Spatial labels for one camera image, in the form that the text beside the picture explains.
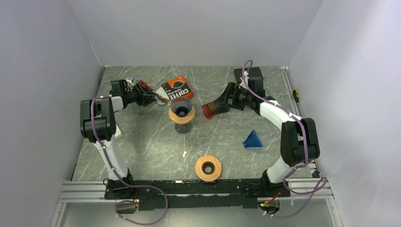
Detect black rectangular box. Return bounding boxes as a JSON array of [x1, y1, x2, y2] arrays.
[[234, 67, 263, 84]]

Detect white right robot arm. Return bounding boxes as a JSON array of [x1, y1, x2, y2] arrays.
[[202, 76, 320, 196]]

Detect paper coffee filters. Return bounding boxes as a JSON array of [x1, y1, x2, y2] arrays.
[[156, 87, 171, 106]]

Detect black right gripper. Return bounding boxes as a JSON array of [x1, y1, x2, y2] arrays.
[[216, 82, 253, 111]]

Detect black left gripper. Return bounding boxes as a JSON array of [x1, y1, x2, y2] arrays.
[[124, 82, 158, 107]]

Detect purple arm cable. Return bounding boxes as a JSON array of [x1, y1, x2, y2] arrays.
[[90, 95, 169, 227], [242, 59, 328, 219]]

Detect white square box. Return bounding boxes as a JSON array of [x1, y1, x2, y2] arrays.
[[115, 124, 122, 139]]

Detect glass carafe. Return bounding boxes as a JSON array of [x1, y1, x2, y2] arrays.
[[174, 123, 192, 134]]

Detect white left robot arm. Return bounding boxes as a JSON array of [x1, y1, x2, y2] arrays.
[[79, 79, 158, 199]]

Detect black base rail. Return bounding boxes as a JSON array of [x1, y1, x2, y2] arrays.
[[104, 178, 290, 211]]

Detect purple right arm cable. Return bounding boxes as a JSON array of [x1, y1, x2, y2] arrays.
[[242, 59, 328, 219]]

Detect wooden dripper ring holder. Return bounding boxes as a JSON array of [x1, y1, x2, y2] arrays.
[[168, 107, 195, 125]]

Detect red and black cup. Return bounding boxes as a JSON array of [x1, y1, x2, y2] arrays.
[[201, 101, 230, 120]]

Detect orange coffee filter box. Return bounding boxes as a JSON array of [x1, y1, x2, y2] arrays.
[[161, 76, 194, 101]]

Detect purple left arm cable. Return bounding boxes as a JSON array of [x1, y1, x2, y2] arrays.
[[90, 95, 169, 227]]

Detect red handled adjustable wrench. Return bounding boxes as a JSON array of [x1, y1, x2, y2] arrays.
[[137, 80, 154, 91]]

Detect yellow black screwdriver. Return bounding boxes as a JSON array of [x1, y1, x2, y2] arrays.
[[292, 89, 299, 105]]

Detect blue ribbed dripper cone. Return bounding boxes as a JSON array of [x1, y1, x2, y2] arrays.
[[170, 96, 193, 117], [243, 130, 263, 148]]

